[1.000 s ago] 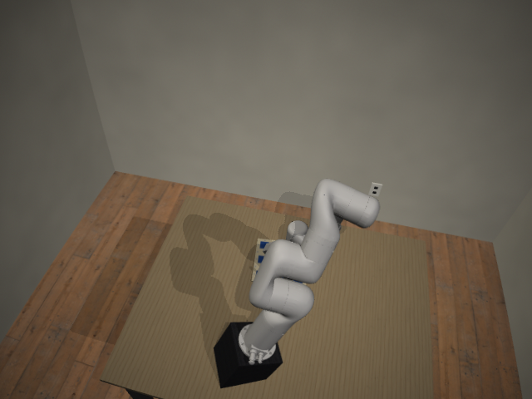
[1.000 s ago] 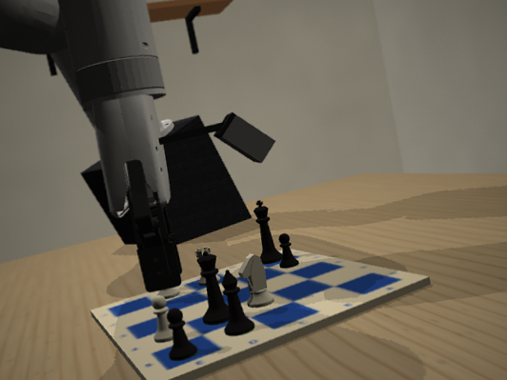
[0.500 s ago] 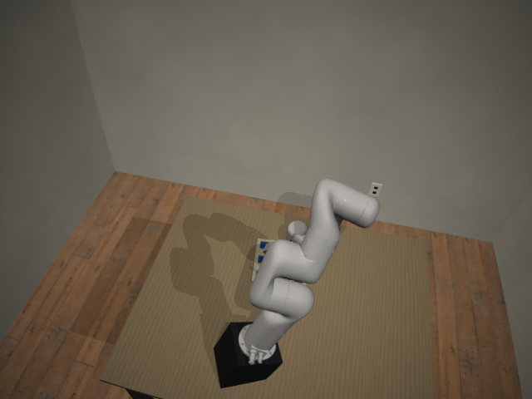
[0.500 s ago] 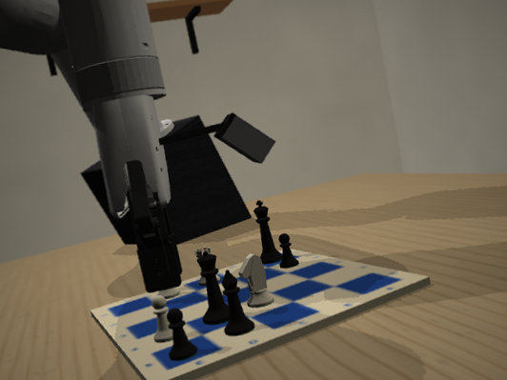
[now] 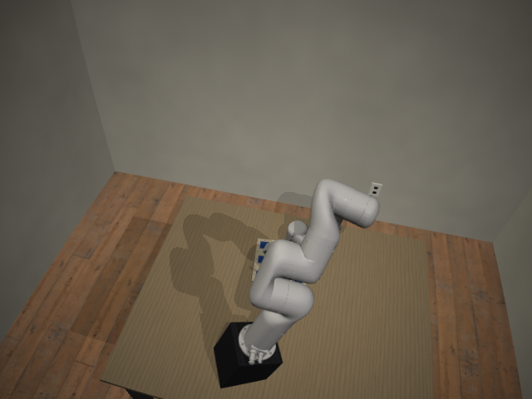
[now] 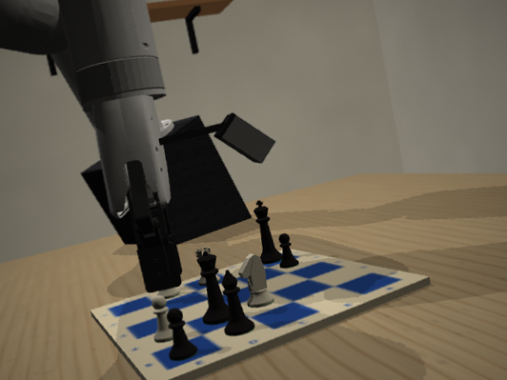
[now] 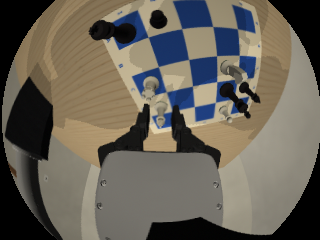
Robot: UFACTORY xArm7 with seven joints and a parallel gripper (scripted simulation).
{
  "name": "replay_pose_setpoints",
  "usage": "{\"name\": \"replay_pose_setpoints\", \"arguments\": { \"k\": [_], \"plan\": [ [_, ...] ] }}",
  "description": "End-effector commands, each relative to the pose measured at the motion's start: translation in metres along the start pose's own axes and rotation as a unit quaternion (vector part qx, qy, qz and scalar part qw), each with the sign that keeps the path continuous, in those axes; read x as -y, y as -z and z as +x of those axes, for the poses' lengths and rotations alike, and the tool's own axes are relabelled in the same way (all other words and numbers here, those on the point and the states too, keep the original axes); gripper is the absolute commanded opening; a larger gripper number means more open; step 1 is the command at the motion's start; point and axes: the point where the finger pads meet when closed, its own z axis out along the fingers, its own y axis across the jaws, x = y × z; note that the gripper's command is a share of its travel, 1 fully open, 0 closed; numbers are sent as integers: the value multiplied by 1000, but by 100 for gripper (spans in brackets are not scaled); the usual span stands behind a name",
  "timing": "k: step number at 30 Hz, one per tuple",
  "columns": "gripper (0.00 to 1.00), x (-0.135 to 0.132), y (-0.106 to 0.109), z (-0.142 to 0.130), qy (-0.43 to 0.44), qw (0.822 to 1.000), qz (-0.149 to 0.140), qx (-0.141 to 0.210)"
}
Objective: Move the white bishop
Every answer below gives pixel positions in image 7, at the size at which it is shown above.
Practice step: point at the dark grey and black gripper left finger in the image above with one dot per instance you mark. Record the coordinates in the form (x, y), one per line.
(132, 140)

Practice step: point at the black king chess piece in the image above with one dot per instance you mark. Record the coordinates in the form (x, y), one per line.
(124, 33)

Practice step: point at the white knight chess piece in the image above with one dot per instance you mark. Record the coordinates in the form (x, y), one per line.
(227, 68)

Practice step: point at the black bishop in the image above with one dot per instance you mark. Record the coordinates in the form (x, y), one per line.
(244, 88)

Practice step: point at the black chess queen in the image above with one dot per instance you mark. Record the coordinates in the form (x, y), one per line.
(226, 90)

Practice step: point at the white chess pawn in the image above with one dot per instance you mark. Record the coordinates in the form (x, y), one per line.
(224, 110)

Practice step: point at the black pawn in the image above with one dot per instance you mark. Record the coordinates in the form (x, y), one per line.
(156, 19)
(247, 114)

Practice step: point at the white rook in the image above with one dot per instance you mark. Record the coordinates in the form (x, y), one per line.
(151, 84)

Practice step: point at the white bishop chess piece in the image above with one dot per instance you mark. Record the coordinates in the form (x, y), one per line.
(160, 107)

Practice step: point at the blue and cream chessboard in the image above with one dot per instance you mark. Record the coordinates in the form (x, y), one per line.
(185, 56)

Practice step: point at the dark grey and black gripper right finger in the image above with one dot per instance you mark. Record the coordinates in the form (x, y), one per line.
(186, 141)

